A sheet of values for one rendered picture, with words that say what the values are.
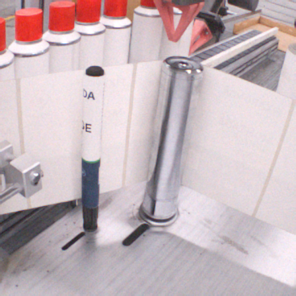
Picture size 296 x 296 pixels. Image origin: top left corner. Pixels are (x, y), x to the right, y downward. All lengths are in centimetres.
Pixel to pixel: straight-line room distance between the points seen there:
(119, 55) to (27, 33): 17
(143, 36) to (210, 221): 32
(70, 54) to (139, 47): 19
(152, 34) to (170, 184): 30
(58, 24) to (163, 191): 23
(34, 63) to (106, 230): 20
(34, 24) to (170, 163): 21
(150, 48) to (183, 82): 30
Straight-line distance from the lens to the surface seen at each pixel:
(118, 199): 46
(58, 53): 46
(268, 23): 166
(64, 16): 46
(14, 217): 47
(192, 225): 44
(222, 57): 87
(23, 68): 44
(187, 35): 72
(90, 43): 50
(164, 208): 42
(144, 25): 62
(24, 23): 43
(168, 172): 39
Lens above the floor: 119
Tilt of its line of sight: 34 degrees down
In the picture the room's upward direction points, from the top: 8 degrees clockwise
